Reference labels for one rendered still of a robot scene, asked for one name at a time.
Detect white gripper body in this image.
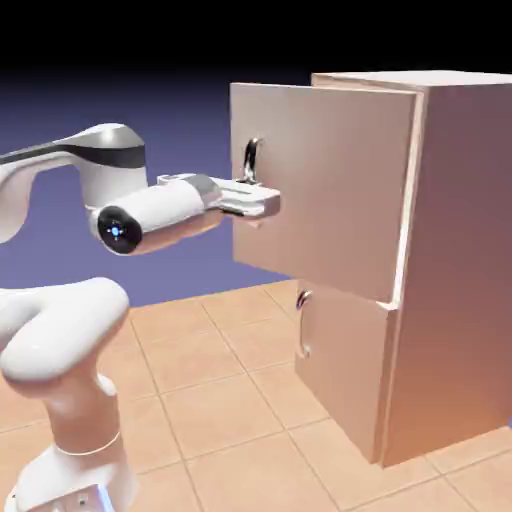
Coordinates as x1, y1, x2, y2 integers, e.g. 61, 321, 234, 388
214, 178, 282, 220

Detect small light wood cabinet door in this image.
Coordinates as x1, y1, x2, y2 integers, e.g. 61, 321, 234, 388
294, 279, 399, 465

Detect large light wood cabinet door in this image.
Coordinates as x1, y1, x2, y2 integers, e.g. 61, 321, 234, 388
229, 82, 419, 304

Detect light wood cabinet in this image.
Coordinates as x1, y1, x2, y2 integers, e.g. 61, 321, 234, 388
294, 70, 512, 469

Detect curved silver door handle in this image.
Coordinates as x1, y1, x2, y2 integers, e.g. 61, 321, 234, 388
294, 289, 314, 360
238, 136, 265, 186

